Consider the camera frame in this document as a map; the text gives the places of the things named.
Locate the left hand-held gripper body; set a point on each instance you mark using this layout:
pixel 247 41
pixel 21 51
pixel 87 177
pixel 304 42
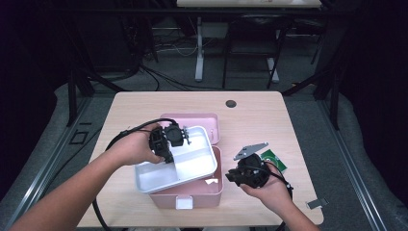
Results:
pixel 160 139

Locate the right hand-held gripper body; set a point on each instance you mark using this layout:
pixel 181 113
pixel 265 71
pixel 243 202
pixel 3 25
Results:
pixel 253 173

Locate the white divided tray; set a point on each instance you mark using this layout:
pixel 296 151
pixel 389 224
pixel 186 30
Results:
pixel 195 160

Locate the green and white carton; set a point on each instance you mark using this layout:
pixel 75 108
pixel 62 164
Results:
pixel 277 160

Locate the pink storage box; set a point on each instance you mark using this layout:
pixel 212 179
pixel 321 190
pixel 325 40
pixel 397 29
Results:
pixel 202 192

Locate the person's right hand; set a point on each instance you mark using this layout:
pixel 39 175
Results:
pixel 272 192

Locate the person's left hand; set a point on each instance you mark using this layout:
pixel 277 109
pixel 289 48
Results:
pixel 134 149

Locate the metal table clip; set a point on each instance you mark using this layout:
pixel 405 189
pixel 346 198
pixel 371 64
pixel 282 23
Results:
pixel 317 203

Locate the white desk leg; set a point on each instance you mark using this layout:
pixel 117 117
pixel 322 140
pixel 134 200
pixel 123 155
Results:
pixel 273 70
pixel 199 51

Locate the black metal stand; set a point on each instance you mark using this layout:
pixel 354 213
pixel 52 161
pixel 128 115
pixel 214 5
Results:
pixel 72 96
pixel 334 96

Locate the black chair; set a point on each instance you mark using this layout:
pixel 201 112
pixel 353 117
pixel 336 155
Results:
pixel 256 22

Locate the metal floor rail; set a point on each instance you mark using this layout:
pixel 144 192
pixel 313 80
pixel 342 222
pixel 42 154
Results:
pixel 41 163
pixel 349 163

